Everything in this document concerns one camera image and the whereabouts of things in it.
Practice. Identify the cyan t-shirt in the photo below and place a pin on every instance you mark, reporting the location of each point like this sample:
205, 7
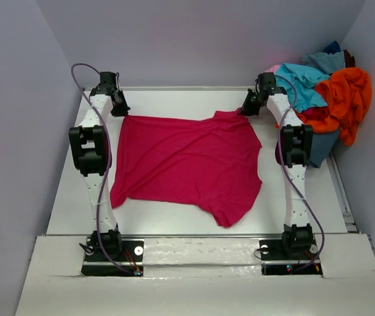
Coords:
300, 81

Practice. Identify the magenta t-shirt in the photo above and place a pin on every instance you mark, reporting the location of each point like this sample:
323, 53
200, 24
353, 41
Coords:
211, 164

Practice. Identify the orange t-shirt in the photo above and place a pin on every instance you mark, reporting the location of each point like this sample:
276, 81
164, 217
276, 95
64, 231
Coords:
348, 93

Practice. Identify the dark blue t-shirt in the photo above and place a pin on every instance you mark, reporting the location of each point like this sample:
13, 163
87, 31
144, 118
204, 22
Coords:
332, 48

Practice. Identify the slate blue t-shirt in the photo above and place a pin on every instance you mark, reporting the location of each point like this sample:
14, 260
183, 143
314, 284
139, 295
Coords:
322, 145

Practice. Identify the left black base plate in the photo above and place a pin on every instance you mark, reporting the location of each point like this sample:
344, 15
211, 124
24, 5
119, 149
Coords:
128, 263

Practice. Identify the maroon t-shirt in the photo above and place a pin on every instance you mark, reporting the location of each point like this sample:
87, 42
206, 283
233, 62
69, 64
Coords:
349, 59

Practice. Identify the pink t-shirt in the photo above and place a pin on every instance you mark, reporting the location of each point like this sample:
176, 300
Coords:
273, 69

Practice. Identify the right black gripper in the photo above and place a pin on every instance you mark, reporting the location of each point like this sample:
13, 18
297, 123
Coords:
250, 105

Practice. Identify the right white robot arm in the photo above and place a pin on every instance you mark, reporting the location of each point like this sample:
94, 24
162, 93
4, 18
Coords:
292, 153

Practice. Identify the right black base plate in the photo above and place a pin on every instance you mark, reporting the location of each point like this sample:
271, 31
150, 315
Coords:
275, 261

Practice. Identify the red t-shirt in pile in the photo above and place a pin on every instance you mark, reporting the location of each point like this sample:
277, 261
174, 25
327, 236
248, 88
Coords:
316, 113

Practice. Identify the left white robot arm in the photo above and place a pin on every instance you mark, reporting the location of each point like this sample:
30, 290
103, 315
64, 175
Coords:
91, 155

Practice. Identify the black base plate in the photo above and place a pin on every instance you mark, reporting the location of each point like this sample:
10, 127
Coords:
128, 263
275, 261

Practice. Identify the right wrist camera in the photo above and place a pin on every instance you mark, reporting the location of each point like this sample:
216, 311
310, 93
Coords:
267, 86

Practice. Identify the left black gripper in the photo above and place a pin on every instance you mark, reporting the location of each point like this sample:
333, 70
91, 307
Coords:
120, 106

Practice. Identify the grey-blue t-shirt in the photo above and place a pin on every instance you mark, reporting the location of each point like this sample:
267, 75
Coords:
324, 62

